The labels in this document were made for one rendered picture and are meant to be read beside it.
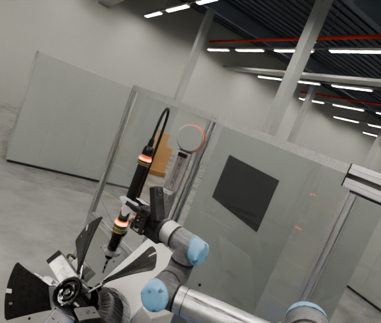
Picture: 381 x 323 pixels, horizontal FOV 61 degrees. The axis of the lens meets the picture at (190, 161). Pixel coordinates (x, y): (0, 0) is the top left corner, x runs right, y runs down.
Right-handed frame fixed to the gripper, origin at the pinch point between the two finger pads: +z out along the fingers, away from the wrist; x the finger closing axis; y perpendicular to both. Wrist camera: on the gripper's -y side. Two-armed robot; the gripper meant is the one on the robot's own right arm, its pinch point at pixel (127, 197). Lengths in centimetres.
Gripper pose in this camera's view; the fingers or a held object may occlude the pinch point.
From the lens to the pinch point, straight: 117.1
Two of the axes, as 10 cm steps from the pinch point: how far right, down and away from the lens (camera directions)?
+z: -7.5, -3.8, 5.4
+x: 5.5, 1.0, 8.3
